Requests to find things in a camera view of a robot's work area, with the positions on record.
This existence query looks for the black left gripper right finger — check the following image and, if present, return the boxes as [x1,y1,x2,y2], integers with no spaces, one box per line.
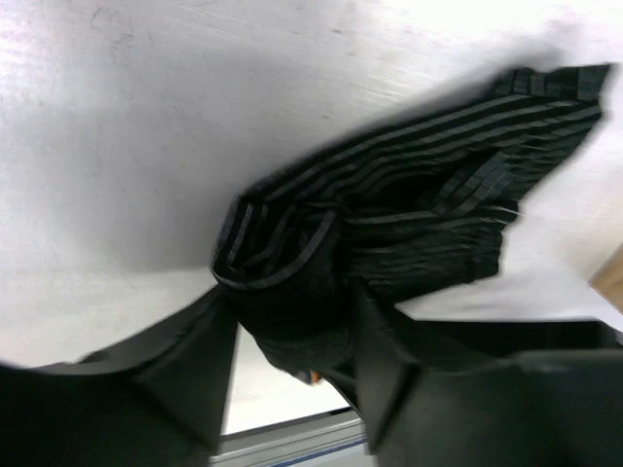
[353,284,622,452]

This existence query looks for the black pinstriped underwear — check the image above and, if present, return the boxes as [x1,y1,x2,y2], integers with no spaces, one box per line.
[211,63,612,377]

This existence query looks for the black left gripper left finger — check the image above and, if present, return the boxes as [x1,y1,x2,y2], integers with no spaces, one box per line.
[77,286,242,451]

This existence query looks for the wooden compartment tray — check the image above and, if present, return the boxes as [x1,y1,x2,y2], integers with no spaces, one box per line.
[590,244,623,312]

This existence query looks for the aluminium rail frame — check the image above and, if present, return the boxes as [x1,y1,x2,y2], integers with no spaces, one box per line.
[208,409,376,467]

